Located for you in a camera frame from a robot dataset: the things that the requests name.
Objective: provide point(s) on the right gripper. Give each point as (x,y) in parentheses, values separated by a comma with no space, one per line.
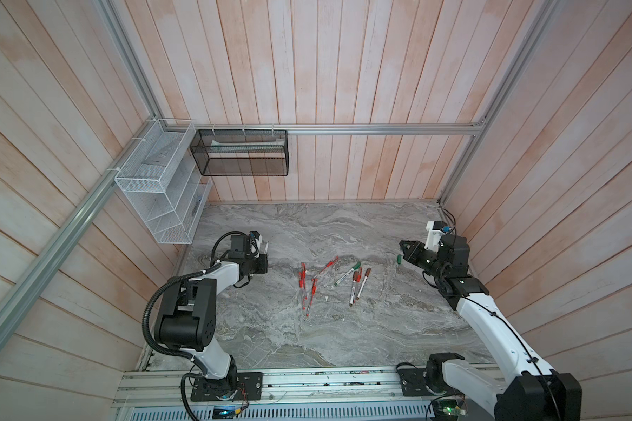
(412,255)

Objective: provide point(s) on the red gel pen right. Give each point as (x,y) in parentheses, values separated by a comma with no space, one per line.
(358,276)

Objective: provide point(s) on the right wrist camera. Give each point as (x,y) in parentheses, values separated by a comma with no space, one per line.
(435,230)

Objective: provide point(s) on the black wire mesh basket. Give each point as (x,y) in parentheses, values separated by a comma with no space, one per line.
(241,152)

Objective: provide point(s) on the red gel pen long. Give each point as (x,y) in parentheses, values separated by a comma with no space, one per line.
(315,281)

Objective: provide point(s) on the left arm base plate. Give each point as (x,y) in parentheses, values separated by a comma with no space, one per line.
(246,386)

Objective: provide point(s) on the brown marker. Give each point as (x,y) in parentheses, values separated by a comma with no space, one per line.
(352,295)
(363,282)

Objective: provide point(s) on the aluminium front rail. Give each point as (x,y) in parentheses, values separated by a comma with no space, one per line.
(278,385)

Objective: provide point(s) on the red gel pen left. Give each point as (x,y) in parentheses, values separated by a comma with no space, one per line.
(303,273)

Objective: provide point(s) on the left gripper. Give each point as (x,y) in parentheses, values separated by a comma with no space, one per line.
(263,261)

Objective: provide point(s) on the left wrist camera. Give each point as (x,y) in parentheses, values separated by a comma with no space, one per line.
(255,241)

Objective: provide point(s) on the brown marker left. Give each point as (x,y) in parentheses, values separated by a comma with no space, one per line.
(352,295)

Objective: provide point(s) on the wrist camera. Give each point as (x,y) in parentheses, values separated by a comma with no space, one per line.
(435,230)
(255,241)

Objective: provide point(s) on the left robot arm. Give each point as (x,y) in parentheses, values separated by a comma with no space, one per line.
(180,318)

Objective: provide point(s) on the brown marker right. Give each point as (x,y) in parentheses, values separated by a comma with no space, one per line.
(363,282)

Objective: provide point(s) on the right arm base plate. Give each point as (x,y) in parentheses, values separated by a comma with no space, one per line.
(413,382)

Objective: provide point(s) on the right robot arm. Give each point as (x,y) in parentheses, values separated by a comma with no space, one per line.
(531,389)

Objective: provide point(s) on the red gel pen middle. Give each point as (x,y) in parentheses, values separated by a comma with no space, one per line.
(302,292)

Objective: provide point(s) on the white wire mesh shelf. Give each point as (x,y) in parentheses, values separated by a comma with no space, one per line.
(161,180)

